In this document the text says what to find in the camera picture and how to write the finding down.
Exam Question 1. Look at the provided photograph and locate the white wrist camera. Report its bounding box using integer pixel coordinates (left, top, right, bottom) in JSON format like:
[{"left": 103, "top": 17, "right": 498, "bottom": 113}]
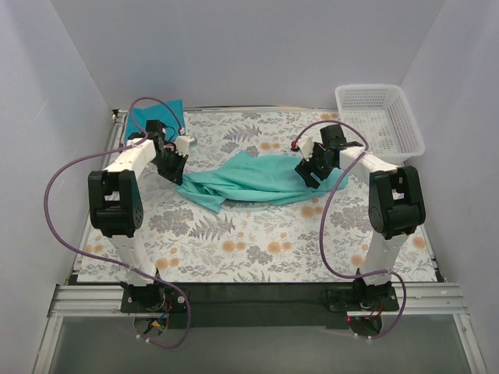
[
  {"left": 174, "top": 135, "right": 197, "bottom": 155},
  {"left": 291, "top": 136, "right": 314, "bottom": 161}
]

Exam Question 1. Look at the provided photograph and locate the aluminium frame rail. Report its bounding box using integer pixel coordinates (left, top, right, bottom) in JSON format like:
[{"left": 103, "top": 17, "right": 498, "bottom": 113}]
[{"left": 32, "top": 109, "right": 488, "bottom": 374}]

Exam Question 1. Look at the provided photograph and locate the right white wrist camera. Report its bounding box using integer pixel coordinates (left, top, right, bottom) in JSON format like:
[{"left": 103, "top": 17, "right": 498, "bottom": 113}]
[{"left": 291, "top": 136, "right": 314, "bottom": 161}]

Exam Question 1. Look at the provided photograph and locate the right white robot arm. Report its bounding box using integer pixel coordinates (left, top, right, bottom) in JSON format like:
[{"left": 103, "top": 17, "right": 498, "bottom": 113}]
[{"left": 291, "top": 120, "right": 426, "bottom": 312}]

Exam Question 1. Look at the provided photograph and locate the teal green t shirt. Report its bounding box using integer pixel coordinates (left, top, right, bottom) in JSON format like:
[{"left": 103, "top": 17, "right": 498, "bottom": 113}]
[{"left": 176, "top": 151, "right": 348, "bottom": 213}]

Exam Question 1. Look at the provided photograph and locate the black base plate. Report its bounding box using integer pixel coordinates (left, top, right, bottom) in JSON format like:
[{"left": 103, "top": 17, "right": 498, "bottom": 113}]
[{"left": 120, "top": 282, "right": 402, "bottom": 333}]

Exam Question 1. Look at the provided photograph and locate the white plastic basket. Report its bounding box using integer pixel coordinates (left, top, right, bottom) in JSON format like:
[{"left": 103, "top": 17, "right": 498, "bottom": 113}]
[{"left": 334, "top": 84, "right": 425, "bottom": 164}]

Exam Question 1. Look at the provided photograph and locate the purple cable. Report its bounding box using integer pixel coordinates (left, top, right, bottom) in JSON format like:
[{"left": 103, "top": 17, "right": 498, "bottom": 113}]
[
  {"left": 44, "top": 96, "right": 195, "bottom": 351},
  {"left": 294, "top": 119, "right": 409, "bottom": 340}
]

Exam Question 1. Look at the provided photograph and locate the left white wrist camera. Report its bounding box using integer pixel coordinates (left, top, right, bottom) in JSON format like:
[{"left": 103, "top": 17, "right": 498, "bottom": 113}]
[{"left": 174, "top": 135, "right": 197, "bottom": 155}]

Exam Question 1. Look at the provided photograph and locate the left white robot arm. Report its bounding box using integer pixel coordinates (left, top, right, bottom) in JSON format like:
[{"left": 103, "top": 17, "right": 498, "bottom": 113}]
[{"left": 88, "top": 120, "right": 196, "bottom": 312}]

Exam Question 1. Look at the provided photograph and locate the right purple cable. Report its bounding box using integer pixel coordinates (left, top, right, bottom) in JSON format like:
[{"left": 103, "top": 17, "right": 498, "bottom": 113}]
[{"left": 294, "top": 119, "right": 409, "bottom": 340}]

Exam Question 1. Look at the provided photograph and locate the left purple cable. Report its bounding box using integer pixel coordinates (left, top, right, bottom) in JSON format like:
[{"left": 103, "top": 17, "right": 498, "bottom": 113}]
[{"left": 44, "top": 96, "right": 195, "bottom": 351}]

